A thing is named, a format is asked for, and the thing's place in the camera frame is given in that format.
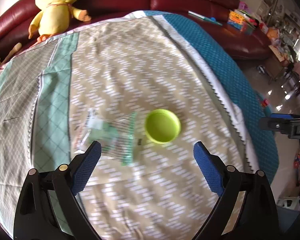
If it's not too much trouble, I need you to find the wooden side table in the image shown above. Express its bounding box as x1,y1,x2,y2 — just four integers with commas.
263,45,291,84

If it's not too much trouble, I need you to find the clear green printed wrapper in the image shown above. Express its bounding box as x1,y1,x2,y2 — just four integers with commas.
75,109,137,166

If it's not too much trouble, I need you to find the blue round trash bin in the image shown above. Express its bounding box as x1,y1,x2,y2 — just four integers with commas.
255,91,273,117

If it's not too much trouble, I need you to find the red leather sofa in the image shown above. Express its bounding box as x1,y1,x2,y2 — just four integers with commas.
0,0,271,60

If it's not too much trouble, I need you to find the lime green plastic cup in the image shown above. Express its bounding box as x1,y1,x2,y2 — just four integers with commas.
144,109,181,144

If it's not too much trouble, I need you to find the yellow duck plush toy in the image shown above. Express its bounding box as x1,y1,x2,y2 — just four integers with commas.
28,0,91,43

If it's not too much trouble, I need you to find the patterned tablecloth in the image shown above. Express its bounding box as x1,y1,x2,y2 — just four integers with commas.
0,11,279,239

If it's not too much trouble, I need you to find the red label on bin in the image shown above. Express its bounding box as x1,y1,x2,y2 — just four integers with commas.
261,99,269,108

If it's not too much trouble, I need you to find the colourful toy box stack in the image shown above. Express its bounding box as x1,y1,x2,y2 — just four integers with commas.
227,1,259,35

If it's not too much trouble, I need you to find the teal book on sofa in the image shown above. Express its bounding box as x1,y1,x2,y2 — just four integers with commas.
188,11,222,26

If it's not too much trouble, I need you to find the white plastic stool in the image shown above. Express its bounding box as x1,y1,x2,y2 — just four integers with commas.
276,196,300,211

